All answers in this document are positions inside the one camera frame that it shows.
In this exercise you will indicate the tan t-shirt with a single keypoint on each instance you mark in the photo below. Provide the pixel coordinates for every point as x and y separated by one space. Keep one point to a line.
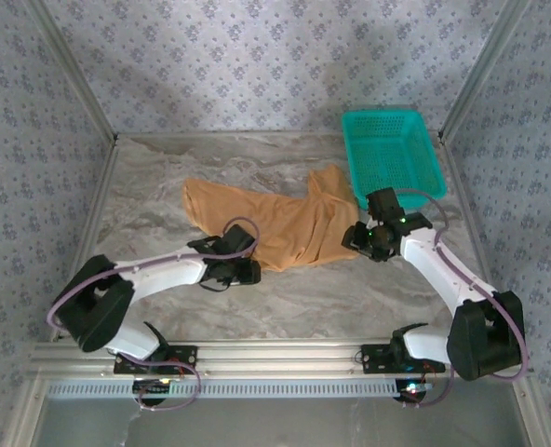
275 219

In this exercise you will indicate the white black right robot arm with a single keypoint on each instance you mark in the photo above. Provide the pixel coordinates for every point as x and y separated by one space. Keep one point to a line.
424 261

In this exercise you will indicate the teal plastic basket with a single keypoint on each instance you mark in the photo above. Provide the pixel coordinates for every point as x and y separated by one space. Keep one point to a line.
392 158

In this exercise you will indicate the thin table edge strip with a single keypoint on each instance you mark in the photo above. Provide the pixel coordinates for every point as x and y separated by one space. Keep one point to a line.
210 135

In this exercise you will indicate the small controller circuit board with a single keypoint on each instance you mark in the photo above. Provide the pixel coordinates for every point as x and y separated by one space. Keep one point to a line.
412 390
152 388

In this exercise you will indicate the aluminium mounting rail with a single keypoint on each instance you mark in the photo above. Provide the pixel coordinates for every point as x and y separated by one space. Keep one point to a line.
275 358

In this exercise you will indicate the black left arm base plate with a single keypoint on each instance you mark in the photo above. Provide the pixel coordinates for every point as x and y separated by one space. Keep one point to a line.
182 358

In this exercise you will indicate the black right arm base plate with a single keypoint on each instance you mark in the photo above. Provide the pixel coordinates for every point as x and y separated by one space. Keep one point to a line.
375 358

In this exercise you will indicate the aluminium frame post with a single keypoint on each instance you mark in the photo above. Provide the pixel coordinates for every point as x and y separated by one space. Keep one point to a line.
71 65
485 65

